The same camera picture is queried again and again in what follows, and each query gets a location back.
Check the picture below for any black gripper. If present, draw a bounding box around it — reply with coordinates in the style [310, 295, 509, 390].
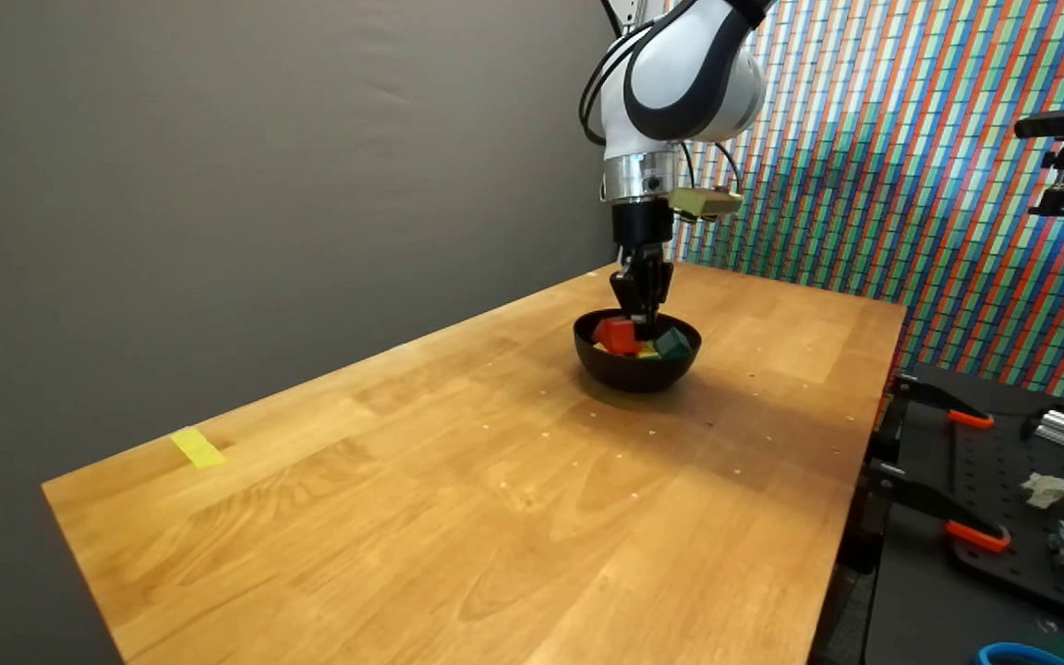
[610, 194, 681, 317]

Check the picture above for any black bowl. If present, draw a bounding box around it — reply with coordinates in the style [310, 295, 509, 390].
[569, 308, 705, 395]

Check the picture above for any black pegboard bench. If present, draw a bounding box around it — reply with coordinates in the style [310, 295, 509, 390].
[821, 360, 1064, 665]

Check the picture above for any white crumpled item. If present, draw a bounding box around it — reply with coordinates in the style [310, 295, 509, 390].
[1021, 468, 1064, 509]

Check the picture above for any grey fabric backdrop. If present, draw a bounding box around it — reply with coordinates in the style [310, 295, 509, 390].
[0, 0, 635, 665]

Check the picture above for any yellow tape strip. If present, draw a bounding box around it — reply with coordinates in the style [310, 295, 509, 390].
[167, 424, 231, 473]

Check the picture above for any beige wrist camera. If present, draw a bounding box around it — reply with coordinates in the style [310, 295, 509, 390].
[669, 186, 748, 226]

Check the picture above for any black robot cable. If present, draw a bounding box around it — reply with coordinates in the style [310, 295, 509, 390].
[577, 16, 659, 150]

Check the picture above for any black clamp orange handle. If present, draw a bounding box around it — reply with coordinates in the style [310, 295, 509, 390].
[880, 365, 1003, 434]
[870, 453, 1015, 562]

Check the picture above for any blue handled tool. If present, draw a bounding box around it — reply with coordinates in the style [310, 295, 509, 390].
[973, 639, 1064, 665]

